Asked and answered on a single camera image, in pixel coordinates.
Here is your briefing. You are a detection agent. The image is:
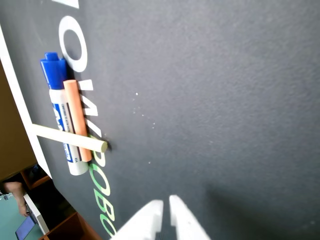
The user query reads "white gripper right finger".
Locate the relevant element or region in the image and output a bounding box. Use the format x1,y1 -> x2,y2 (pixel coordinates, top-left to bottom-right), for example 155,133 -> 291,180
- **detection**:
169,194 -> 211,240

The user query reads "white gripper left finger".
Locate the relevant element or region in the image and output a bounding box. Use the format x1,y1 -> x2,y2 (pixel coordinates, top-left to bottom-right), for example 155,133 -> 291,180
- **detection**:
109,199 -> 165,240

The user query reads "blue dry erase marker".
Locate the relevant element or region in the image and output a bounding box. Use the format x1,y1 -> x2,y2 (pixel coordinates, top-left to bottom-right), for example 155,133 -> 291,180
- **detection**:
39,51 -> 90,176

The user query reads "brown wooden shelf unit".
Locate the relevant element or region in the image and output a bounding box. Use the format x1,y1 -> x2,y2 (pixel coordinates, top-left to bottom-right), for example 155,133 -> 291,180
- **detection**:
19,168 -> 103,240

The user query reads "grey WOWROBO mat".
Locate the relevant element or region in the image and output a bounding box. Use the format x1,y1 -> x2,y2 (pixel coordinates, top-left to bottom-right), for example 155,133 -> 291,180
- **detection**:
0,0 -> 320,240

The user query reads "yellow chalk stick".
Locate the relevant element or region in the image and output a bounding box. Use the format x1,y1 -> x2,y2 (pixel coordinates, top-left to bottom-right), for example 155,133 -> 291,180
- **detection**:
31,123 -> 109,153

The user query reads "person's leg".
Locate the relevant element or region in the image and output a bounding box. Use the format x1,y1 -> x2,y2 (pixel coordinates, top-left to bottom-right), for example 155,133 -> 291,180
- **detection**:
2,181 -> 31,217

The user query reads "orange chalk stick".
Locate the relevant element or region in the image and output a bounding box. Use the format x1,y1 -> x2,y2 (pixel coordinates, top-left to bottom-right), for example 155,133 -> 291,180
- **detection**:
62,79 -> 93,163

